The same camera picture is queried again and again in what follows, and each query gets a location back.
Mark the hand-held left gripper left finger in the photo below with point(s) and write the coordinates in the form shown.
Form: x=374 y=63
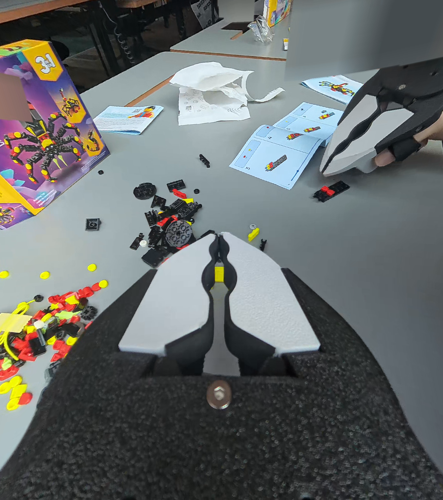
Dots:
x=174 y=297

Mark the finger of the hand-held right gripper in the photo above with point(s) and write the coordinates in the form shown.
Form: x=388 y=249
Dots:
x=352 y=121
x=377 y=132

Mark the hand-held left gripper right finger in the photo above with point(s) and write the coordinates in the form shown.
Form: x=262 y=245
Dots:
x=268 y=300

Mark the small yellow brick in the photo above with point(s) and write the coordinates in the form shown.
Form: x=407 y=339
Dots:
x=218 y=274

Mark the pile of black bricks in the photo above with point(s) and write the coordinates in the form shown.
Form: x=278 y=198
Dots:
x=176 y=230

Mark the black plate with red bricks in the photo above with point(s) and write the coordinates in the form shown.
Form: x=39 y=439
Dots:
x=330 y=191

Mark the pile of red yellow bricks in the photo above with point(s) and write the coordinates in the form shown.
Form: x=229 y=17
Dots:
x=30 y=332

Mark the closed blue instruction booklet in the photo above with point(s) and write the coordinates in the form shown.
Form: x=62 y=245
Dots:
x=330 y=88

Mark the yellow brick with grey stud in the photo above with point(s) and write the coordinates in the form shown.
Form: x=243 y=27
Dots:
x=253 y=233

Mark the open blue instruction booklet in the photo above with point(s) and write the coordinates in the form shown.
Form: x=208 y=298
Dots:
x=284 y=148

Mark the black square tile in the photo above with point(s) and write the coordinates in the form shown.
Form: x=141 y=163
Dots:
x=93 y=224

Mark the crumpled clear plastic bag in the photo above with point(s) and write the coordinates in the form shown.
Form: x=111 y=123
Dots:
x=261 y=30

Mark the colourful toy box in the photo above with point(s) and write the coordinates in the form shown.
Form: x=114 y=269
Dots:
x=278 y=11

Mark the short black bar piece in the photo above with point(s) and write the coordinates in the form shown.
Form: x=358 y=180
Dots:
x=204 y=160

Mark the crumpled white paper bag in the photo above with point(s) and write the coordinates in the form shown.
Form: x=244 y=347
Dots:
x=209 y=93

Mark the white printed bag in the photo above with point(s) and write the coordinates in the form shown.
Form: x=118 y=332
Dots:
x=205 y=13

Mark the blue leaflet with figure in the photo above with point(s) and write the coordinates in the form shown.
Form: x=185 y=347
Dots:
x=127 y=119

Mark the purple yellow toy box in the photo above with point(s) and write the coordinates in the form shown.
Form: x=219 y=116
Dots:
x=49 y=129

